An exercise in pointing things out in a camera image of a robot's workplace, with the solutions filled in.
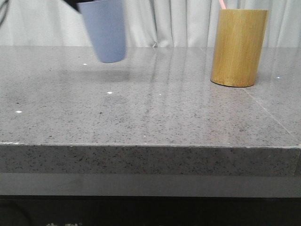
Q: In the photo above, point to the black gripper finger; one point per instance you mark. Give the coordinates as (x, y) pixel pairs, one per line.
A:
(73, 4)

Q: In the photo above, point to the blue plastic cup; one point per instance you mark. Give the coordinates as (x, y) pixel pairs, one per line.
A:
(104, 21)

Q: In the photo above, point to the white curtain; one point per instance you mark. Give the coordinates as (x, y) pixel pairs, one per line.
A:
(148, 23)

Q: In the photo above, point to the bamboo cylinder holder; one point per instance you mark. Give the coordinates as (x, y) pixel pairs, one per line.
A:
(239, 39)

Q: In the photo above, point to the black cabinet under counter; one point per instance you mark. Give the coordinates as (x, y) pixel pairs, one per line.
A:
(148, 211)

